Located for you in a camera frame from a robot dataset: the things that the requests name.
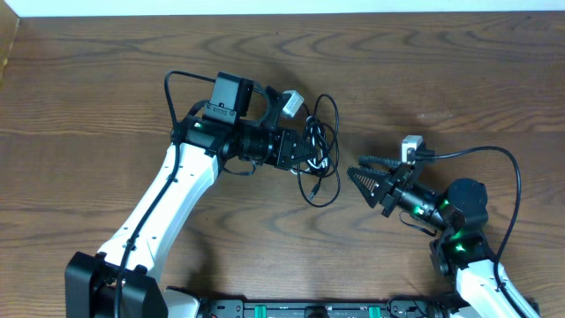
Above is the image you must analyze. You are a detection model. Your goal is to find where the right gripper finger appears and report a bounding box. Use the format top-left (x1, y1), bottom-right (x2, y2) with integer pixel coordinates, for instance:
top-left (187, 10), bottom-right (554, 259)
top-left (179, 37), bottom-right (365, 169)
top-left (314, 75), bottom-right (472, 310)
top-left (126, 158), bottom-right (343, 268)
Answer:
top-left (347, 167), bottom-right (390, 208)
top-left (358, 155), bottom-right (403, 170)

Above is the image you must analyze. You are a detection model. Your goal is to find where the black cable bundle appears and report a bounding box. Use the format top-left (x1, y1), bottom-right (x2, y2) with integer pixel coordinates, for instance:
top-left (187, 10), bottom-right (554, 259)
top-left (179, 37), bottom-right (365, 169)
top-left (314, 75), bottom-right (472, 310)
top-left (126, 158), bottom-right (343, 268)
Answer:
top-left (295, 93), bottom-right (342, 208)

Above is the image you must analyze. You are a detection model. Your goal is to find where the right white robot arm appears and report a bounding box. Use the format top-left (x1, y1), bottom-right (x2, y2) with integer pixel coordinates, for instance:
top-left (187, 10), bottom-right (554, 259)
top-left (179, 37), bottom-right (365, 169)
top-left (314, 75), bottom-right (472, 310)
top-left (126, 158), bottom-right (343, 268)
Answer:
top-left (347, 150), bottom-right (540, 317)

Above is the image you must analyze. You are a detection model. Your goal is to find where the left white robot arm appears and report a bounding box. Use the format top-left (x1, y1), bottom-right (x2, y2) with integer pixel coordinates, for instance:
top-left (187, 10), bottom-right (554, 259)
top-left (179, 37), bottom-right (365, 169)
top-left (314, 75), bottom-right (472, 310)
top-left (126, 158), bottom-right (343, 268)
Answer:
top-left (64, 72), bottom-right (317, 317)

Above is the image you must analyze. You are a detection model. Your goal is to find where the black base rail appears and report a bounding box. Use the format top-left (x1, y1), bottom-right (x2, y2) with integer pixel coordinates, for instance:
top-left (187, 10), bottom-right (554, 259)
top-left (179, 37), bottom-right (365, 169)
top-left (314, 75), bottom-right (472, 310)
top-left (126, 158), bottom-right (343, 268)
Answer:
top-left (196, 296), bottom-right (455, 318)

